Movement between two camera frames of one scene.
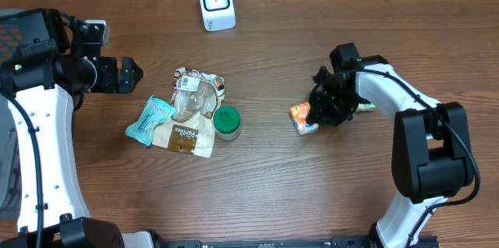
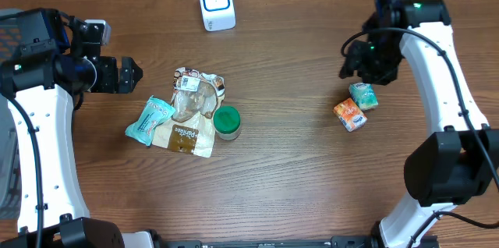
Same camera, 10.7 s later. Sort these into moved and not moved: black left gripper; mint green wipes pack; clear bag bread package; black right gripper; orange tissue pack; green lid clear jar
Moved: orange tissue pack; black right gripper
Not moved: green lid clear jar; black left gripper; mint green wipes pack; clear bag bread package
